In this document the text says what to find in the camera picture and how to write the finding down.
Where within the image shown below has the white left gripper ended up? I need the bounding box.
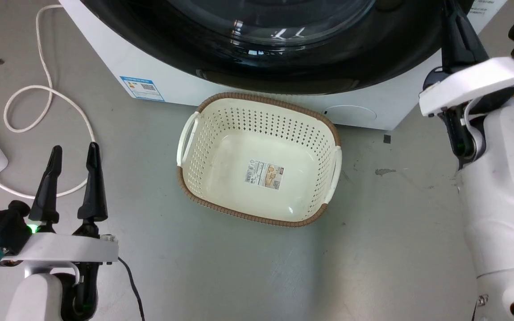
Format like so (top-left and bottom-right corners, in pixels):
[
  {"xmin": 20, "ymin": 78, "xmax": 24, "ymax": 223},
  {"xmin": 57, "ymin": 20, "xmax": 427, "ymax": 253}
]
[{"xmin": 0, "ymin": 142, "xmax": 120, "ymax": 275}]

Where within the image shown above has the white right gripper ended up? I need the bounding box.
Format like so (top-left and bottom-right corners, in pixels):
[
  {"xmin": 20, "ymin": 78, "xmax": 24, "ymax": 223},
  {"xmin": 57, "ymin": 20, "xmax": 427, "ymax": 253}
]
[{"xmin": 419, "ymin": 0, "xmax": 514, "ymax": 118}]

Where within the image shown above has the white front-load washing machine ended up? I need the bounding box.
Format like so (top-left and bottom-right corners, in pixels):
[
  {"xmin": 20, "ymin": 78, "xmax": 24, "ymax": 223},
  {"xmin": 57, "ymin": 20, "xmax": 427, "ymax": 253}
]
[{"xmin": 58, "ymin": 0, "xmax": 509, "ymax": 131}]

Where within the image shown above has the black round glass washer door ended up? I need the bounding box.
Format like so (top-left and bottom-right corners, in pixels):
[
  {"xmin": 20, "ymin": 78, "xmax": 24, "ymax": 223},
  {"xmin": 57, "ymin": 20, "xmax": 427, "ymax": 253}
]
[{"xmin": 79, "ymin": 0, "xmax": 476, "ymax": 95}]

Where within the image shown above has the blue energy label sticker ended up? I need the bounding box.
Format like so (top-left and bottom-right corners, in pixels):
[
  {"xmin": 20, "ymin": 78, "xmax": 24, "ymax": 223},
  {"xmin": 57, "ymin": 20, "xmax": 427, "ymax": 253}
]
[{"xmin": 120, "ymin": 76, "xmax": 166, "ymax": 102}]

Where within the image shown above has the printed product label sticker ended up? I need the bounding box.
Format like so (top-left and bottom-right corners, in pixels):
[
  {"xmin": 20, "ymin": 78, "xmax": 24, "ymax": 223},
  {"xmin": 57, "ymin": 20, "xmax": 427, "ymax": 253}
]
[{"xmin": 244, "ymin": 160, "xmax": 285, "ymax": 190}]

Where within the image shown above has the cream perforated laundry basket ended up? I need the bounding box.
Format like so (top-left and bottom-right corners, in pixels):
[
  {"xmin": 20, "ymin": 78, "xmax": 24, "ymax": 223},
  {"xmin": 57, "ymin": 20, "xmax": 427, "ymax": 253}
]
[{"xmin": 176, "ymin": 92, "xmax": 343, "ymax": 228}]

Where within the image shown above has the white power cable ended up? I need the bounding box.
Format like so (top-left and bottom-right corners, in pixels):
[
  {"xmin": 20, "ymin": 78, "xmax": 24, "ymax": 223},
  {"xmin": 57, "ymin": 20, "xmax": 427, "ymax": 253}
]
[{"xmin": 0, "ymin": 4, "xmax": 96, "ymax": 199}]

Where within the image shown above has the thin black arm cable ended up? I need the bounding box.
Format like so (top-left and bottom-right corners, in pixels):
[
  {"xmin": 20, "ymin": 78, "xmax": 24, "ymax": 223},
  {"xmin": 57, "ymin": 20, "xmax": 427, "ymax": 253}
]
[{"xmin": 118, "ymin": 257, "xmax": 146, "ymax": 321}]

